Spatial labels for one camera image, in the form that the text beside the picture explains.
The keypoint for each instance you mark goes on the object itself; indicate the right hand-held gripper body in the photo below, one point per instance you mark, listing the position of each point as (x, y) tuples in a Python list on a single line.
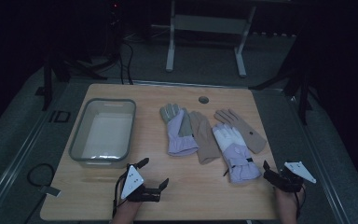
[(298, 171)]

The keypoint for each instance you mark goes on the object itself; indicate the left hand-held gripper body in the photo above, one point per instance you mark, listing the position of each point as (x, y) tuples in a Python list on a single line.
[(132, 182)]

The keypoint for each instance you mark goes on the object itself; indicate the purple and white ski glove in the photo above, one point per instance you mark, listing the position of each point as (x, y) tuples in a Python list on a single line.
[(236, 149)]

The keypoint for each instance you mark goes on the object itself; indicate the clear plastic storage bin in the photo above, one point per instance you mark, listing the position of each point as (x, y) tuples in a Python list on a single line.
[(112, 137)]

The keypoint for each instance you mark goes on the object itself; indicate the purple ski glove grey palm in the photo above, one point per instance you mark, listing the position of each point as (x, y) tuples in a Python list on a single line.
[(180, 140)]

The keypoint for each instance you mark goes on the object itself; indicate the person's left hand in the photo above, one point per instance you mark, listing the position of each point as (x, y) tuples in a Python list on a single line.
[(126, 213)]

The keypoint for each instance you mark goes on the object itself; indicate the person's right hand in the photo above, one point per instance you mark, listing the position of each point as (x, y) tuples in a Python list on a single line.
[(287, 205)]

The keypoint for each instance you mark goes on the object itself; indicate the black tripod stand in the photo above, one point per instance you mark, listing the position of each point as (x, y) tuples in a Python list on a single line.
[(47, 81), (303, 96)]

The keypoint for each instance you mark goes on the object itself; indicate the grey tape piece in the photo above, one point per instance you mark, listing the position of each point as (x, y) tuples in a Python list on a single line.
[(50, 190)]

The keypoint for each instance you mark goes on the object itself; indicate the grey round table grommet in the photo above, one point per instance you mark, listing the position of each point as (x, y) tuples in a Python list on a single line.
[(203, 100)]

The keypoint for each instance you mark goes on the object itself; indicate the dark stand with red light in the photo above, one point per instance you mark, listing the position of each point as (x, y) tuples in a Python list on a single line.
[(115, 18)]

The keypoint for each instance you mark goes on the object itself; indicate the white metal desk frame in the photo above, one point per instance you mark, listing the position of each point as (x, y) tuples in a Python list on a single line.
[(208, 24)]

